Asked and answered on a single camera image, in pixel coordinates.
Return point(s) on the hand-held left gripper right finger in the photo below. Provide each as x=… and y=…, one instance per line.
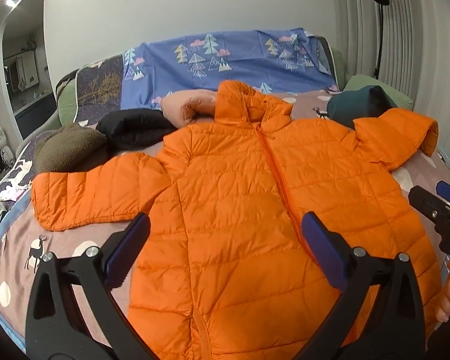
x=322, y=249

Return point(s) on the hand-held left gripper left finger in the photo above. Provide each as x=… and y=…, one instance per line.
x=129, y=249

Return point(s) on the orange puffer jacket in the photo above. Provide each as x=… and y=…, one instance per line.
x=232, y=180

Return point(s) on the pink deer-print bed sheet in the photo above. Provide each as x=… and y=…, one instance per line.
x=18, y=255

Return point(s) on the brown fleece garment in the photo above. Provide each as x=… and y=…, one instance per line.
x=69, y=148

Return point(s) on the dark teal garment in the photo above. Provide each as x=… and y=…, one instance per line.
x=354, y=107

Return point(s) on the black puffer jacket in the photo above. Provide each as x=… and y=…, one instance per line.
x=135, y=127

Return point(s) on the green pillow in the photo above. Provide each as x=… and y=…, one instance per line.
x=363, y=82

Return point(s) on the pink quilted jacket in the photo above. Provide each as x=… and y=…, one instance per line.
x=189, y=107

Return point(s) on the green sofa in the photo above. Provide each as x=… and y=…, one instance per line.
x=65, y=97

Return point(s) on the white cat figurine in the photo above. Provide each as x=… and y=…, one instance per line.
x=2, y=144

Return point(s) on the blue tree-print sheet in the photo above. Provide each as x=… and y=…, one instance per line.
x=240, y=63

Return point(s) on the ceiling light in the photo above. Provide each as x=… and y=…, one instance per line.
x=10, y=3

